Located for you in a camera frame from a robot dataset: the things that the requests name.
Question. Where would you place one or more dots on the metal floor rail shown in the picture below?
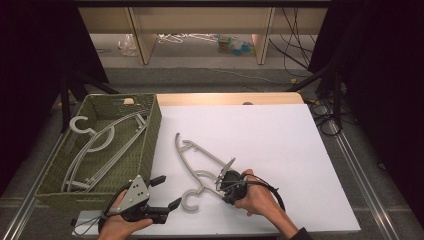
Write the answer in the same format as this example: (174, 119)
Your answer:
(23, 210)
(363, 186)

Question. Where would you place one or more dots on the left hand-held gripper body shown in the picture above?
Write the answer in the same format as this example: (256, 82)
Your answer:
(133, 196)

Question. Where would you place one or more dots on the person's right hand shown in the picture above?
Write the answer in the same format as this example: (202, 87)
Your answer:
(260, 200)

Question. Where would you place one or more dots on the white table mat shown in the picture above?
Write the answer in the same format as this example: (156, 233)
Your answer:
(266, 140)

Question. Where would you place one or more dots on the pile of colourful toys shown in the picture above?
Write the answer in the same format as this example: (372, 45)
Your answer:
(235, 46)

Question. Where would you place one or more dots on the light wooden shelf unit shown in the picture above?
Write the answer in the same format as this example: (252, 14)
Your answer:
(200, 20)

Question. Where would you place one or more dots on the black metal stand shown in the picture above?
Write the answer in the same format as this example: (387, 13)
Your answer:
(65, 100)
(333, 90)

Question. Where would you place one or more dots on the clear plastic bag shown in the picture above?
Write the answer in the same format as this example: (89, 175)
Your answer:
(126, 45)

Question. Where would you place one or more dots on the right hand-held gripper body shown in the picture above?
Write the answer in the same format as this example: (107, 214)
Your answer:
(235, 186)

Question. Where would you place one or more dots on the grey plastic clothes hanger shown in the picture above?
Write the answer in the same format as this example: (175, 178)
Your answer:
(206, 153)
(90, 132)

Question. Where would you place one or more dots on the green woven basket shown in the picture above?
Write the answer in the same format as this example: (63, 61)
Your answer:
(128, 166)

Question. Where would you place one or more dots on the person's left hand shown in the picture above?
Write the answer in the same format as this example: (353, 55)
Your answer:
(115, 228)

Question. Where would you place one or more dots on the black curtain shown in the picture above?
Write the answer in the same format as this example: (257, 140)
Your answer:
(383, 83)
(36, 66)

